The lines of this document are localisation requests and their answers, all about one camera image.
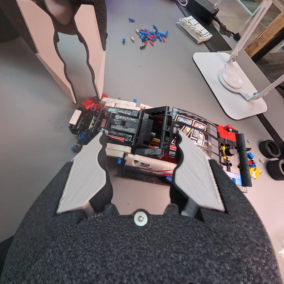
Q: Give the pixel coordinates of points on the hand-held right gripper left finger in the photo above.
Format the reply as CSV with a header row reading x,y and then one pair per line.
x,y
86,177

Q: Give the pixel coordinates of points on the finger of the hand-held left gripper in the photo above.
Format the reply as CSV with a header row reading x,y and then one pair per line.
x,y
42,37
93,37

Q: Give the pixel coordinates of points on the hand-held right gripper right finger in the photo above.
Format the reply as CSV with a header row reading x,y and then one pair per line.
x,y
197,179

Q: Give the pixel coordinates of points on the pile of small connector pins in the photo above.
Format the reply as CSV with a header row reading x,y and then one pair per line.
x,y
150,35

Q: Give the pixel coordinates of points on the toy brick race car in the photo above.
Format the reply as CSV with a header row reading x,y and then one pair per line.
x,y
155,124

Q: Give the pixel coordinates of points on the grey desk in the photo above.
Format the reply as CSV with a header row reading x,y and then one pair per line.
x,y
33,122

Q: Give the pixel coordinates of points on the black quilted cushion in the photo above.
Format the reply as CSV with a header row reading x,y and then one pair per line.
x,y
7,26

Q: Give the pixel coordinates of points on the folded sticker sheets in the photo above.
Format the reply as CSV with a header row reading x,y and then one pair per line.
x,y
195,28

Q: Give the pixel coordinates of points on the black power adapter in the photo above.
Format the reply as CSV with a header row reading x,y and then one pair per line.
x,y
203,8

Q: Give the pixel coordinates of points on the white book stand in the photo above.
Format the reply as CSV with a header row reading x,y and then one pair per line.
x,y
213,73

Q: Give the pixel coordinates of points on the wooden table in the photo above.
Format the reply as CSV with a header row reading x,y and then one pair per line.
x,y
266,37

